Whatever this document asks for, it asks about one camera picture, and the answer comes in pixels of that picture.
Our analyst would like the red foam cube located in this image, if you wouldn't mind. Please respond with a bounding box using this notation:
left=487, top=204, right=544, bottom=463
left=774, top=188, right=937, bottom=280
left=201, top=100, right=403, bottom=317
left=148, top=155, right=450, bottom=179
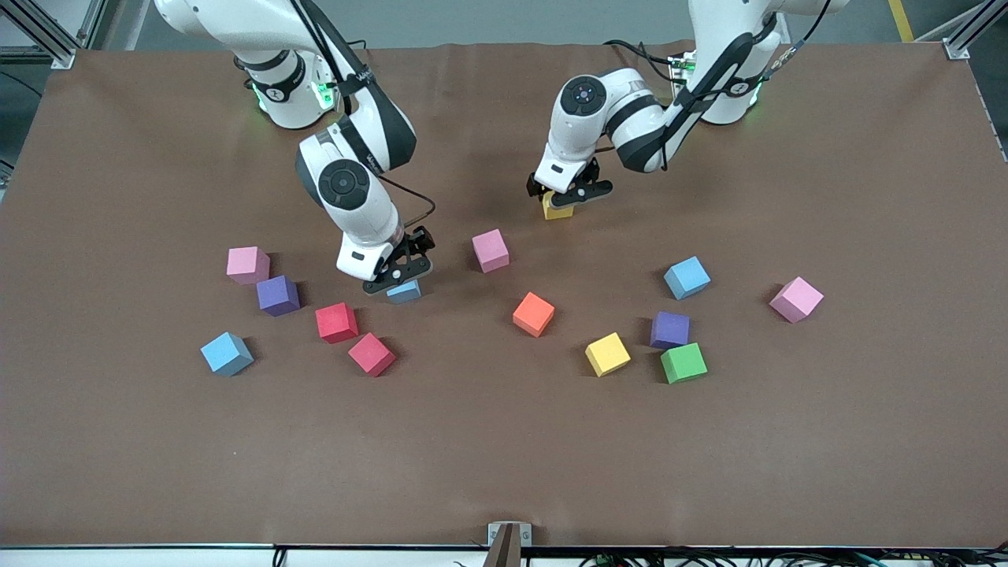
left=348, top=332, right=396, bottom=378
left=316, top=302, right=359, bottom=344

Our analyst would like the pink foam cube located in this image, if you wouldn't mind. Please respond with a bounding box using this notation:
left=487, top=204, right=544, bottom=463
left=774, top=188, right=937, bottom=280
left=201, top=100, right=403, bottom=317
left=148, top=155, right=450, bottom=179
left=472, top=229, right=510, bottom=274
left=769, top=276, right=825, bottom=324
left=227, top=246, right=271, bottom=285

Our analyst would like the purple foam cube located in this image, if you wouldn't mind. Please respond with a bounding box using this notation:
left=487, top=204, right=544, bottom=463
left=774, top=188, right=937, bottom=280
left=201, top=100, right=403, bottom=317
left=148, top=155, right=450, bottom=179
left=650, top=311, right=691, bottom=350
left=257, top=275, right=301, bottom=317

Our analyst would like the orange foam cube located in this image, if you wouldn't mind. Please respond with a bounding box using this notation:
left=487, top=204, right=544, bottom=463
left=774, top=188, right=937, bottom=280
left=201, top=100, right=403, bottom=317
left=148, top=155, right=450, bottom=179
left=513, top=291, right=555, bottom=338

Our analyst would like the large table cover mat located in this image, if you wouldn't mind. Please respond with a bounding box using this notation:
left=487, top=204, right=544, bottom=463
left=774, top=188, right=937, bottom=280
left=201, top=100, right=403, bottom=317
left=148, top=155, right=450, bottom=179
left=0, top=41, right=1008, bottom=548

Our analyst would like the green foam cube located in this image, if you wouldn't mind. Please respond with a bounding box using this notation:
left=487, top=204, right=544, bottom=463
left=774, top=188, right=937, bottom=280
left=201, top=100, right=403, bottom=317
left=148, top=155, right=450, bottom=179
left=660, top=343, right=708, bottom=385

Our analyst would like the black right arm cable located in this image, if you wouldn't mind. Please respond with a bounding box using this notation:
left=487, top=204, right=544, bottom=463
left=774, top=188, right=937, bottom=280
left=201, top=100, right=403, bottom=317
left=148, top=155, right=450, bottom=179
left=287, top=0, right=436, bottom=237

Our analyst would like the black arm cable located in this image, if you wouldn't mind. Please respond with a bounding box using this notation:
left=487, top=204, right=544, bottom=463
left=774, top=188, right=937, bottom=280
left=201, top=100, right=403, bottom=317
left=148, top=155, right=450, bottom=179
left=287, top=0, right=436, bottom=237
left=661, top=0, right=834, bottom=172

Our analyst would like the black base cable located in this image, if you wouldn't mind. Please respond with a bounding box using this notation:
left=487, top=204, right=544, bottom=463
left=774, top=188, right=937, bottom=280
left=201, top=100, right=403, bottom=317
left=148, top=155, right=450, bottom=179
left=603, top=39, right=678, bottom=81

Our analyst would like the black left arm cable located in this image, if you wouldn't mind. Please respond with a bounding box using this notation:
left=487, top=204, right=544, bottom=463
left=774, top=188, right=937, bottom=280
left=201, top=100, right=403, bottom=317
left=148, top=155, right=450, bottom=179
left=661, top=0, right=834, bottom=172

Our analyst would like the metal table edge bracket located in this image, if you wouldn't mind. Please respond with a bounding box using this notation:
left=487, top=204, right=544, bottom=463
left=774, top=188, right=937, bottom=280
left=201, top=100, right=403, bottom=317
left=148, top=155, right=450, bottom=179
left=487, top=521, right=533, bottom=567

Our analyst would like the aluminium frame post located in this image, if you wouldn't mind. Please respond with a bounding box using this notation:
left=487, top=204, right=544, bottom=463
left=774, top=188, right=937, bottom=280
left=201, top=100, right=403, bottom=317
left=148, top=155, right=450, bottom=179
left=941, top=0, right=1008, bottom=60
left=0, top=0, right=107, bottom=70

